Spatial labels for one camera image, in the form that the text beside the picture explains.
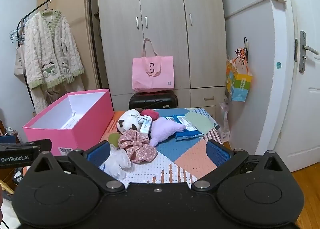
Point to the beige wooden cabinet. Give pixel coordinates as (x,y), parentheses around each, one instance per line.
(75,7)

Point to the teal round sticker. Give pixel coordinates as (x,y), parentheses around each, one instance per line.
(278,65)

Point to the purple plush toy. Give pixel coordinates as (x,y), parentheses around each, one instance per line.
(162,129)

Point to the patchwork knitted blanket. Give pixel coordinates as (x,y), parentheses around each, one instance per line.
(185,155)

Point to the olive green cloth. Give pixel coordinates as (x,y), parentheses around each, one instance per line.
(113,139)

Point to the blue labelled packet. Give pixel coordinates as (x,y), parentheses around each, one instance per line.
(187,135)
(175,122)

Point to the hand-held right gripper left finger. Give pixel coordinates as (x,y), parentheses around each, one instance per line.
(100,151)

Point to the white plastic bag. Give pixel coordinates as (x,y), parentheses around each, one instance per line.
(117,161)

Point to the beige hanging tote bag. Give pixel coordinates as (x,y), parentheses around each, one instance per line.
(18,64)

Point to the colourful paper gift bag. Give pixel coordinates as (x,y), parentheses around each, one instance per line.
(240,86)

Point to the white door frame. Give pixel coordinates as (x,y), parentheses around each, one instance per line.
(277,106)

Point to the pink cardboard box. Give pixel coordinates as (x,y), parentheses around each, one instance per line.
(87,129)

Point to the black wall hook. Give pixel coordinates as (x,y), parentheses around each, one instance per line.
(245,44)

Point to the white tagged packet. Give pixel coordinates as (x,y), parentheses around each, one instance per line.
(146,126)

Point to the black suitcase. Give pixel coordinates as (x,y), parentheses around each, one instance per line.
(152,101)

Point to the pink tote bag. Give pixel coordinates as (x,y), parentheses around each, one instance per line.
(152,79)

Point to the red strawberry plush toy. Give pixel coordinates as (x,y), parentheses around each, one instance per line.
(150,113)

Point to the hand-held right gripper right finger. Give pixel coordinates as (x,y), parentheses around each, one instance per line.
(217,153)

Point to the pink floral cloth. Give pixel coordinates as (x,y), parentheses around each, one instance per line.
(140,149)

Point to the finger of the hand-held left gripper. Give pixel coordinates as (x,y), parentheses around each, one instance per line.
(30,145)
(7,139)

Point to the white cloth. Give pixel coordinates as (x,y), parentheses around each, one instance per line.
(7,216)

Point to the cream fluffy cardigan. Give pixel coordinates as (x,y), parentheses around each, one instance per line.
(50,49)

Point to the dark patterned object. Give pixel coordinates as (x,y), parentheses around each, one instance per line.
(18,176)

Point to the white door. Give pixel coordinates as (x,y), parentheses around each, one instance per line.
(307,119)

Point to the panda plush toy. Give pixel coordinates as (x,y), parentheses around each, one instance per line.
(127,121)

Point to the white printed hanging bag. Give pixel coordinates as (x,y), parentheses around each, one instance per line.
(226,119)

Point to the grey three-door wardrobe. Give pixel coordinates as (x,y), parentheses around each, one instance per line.
(162,44)

